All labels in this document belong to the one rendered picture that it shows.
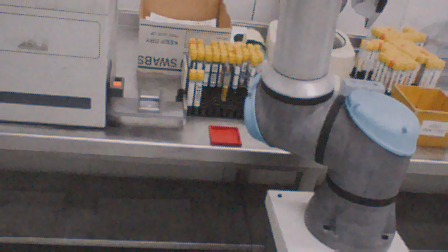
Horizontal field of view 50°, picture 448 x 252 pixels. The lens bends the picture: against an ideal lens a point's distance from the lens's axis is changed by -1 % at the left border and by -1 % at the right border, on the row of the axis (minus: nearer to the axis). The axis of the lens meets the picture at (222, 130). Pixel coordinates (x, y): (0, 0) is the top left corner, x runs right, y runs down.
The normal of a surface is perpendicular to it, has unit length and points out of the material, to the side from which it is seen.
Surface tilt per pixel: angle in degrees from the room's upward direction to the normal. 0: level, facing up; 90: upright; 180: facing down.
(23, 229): 0
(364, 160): 86
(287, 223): 5
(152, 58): 91
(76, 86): 90
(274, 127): 95
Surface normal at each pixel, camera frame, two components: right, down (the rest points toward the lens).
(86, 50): 0.10, 0.54
